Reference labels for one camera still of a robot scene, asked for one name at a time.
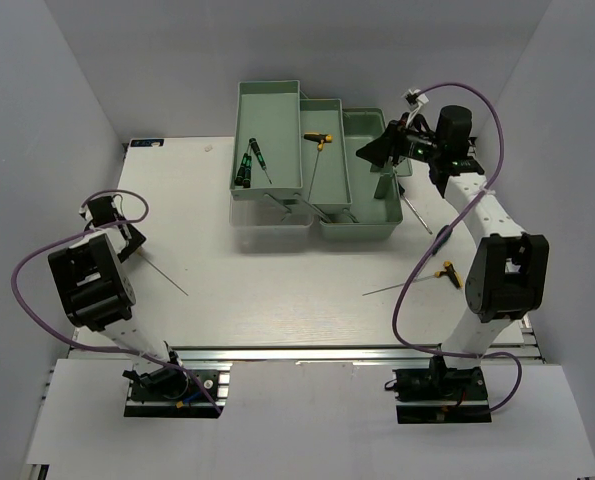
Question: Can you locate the yellow black T-handle hex key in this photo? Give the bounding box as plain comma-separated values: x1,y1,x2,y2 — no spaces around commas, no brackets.
363,261,464,296

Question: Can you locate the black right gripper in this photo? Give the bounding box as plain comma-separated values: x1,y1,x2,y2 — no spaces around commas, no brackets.
356,112,443,169

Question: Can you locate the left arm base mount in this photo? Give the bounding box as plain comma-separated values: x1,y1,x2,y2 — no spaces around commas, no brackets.
122,367,221,419

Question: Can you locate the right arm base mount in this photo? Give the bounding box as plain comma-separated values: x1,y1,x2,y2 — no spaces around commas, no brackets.
384,367,492,425

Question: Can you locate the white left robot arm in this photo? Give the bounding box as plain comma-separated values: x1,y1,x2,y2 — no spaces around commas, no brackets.
48,195,189,399

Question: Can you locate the green plastic toolbox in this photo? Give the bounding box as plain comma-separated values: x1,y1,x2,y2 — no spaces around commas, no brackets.
229,80,404,245

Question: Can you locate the small green black precision screwdriver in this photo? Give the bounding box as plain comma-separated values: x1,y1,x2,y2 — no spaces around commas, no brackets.
234,153,252,188

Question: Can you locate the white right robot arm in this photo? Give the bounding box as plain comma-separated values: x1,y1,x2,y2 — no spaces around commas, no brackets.
357,89,549,400

